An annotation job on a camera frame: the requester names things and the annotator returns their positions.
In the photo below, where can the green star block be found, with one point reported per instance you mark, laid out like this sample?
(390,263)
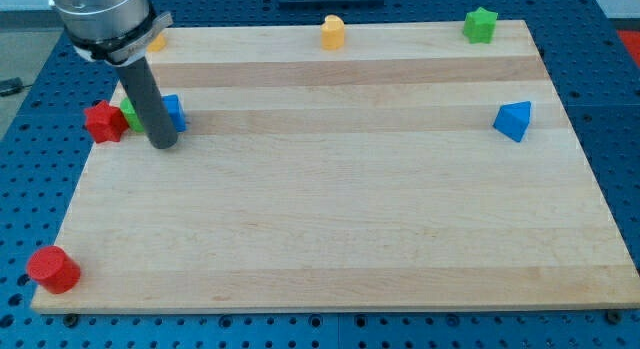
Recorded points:
(479,25)

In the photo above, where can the black device on floor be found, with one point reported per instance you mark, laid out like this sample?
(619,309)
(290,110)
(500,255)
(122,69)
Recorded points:
(11,86)

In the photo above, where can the red cylinder block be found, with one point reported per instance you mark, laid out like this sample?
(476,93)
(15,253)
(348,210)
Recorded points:
(53,269)

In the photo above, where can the wooden board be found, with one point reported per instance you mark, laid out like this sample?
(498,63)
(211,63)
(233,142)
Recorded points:
(367,178)

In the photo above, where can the red star block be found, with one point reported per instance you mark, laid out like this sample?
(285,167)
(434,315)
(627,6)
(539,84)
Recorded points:
(105,122)

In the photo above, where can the green round block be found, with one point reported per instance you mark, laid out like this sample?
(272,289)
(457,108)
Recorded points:
(128,111)

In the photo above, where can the blue pyramid block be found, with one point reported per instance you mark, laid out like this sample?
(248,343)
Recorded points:
(513,120)

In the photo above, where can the blue cube block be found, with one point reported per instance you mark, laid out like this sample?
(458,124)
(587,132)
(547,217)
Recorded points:
(175,111)

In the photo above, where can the yellow block behind arm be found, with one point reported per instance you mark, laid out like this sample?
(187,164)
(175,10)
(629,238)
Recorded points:
(157,44)

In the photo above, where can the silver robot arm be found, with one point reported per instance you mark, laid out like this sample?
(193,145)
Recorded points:
(117,32)

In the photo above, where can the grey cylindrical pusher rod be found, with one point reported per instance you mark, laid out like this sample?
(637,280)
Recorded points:
(140,86)

